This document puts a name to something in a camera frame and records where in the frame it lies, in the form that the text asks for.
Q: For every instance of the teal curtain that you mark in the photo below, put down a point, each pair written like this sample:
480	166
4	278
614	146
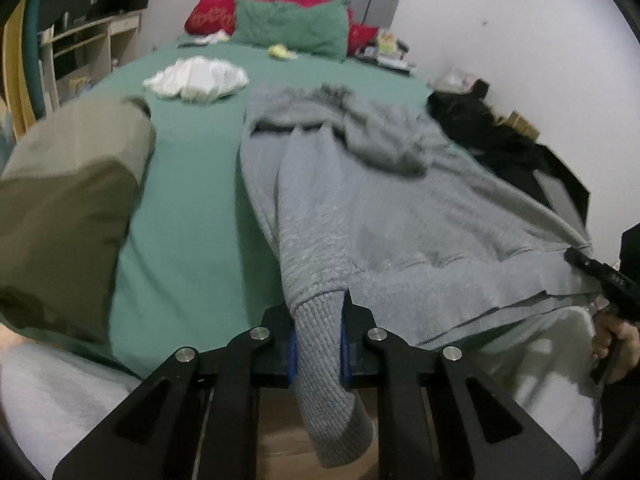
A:
37	35

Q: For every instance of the green pillow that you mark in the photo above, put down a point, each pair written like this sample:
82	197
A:
295	22

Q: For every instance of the black monitor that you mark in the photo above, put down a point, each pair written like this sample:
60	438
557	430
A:
65	2

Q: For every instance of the white cloth pile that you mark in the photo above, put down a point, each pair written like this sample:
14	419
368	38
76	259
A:
197	77

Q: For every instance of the bed with green sheet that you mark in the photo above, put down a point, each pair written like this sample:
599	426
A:
200	200

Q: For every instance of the white quilt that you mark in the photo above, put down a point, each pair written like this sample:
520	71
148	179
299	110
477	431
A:
50	400

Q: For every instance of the olive green garment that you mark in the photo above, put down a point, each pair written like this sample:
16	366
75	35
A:
65	200

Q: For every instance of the yellow soft toy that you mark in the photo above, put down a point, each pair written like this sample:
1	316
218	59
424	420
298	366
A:
280	51

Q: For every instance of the bedside clutter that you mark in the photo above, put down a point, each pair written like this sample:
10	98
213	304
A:
390	50

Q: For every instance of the small white cloth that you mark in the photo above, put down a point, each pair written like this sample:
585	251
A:
212	38

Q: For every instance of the small red pillow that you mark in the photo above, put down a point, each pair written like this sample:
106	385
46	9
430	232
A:
361	37

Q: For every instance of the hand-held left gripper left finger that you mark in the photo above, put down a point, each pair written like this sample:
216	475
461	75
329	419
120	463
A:
291	360

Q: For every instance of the large red pillow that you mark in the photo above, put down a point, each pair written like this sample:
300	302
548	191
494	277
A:
212	10

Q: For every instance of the grey knit sweater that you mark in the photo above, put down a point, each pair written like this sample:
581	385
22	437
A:
380	220

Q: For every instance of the black clothing heap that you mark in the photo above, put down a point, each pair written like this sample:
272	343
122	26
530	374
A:
480	125

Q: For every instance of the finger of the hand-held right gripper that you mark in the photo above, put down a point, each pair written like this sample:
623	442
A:
592	267

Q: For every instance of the white shelf desk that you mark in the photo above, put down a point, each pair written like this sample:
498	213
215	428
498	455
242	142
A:
100	45

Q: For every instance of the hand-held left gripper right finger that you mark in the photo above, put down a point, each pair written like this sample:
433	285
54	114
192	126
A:
345	360

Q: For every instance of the person's right hand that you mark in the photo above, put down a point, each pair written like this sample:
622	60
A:
625	355

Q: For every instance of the yellow cardboard boxes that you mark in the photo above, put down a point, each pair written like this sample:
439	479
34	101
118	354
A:
515	122

